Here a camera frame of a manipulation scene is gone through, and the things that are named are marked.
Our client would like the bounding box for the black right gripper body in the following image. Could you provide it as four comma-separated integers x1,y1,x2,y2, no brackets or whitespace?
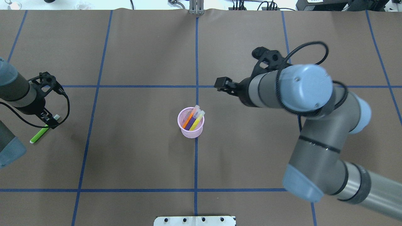
237,77,252,105

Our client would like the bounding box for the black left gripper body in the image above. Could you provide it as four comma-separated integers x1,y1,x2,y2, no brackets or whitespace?
22,91,46,115

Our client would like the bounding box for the green marker pen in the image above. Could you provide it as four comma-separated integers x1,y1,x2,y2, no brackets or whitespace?
29,125,50,143

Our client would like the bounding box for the purple marker pen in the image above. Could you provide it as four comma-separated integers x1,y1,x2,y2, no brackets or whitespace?
185,109,200,131

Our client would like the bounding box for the orange marker pen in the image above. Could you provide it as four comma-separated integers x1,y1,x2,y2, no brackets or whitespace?
182,105,200,129

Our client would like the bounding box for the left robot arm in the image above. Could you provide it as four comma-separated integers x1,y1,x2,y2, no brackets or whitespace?
0,58,68,168

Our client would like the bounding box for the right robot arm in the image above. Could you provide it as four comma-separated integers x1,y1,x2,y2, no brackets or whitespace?
214,64,401,220

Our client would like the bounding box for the pink mesh pen holder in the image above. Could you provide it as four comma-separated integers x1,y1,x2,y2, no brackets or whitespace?
177,105,205,138

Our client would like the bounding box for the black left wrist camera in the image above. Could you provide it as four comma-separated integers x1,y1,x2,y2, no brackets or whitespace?
28,72,67,98

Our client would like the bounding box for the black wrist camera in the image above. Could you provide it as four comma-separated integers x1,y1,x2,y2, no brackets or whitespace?
28,72,67,98
250,47,292,79

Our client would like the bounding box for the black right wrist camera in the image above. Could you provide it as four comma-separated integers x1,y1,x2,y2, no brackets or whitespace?
250,47,292,79

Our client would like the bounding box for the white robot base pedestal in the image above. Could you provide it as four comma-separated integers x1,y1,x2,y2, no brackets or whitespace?
153,216,237,226

